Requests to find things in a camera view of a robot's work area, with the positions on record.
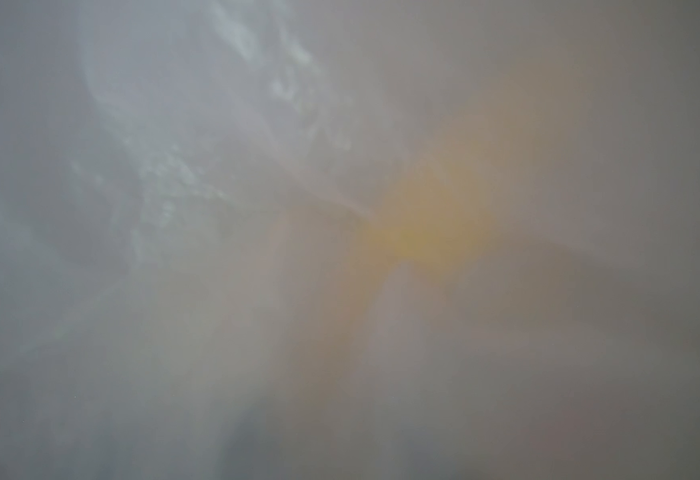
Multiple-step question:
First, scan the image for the fake yellow banana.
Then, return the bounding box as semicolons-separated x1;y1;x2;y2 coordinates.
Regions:
278;51;580;414

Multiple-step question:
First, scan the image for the pink plastic bag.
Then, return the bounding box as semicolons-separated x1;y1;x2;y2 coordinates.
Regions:
0;1;700;479

